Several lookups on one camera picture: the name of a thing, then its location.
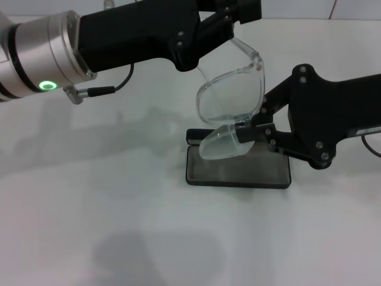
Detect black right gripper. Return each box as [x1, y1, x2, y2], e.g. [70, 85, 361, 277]
[236, 63, 381, 170]

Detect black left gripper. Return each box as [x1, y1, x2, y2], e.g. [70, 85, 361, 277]
[77, 0, 236, 72]

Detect clear white glasses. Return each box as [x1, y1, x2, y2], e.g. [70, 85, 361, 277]
[195, 37, 266, 162]

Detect black glasses case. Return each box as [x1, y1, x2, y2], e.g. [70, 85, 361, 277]
[185, 128, 291, 190]

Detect grey right gripper cable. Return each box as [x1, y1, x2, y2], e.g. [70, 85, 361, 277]
[361, 132, 381, 158]

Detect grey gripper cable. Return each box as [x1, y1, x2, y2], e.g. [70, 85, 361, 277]
[63, 63, 135, 105]
[361, 132, 381, 158]

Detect grey left gripper cable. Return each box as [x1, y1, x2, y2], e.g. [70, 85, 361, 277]
[63, 63, 135, 105]

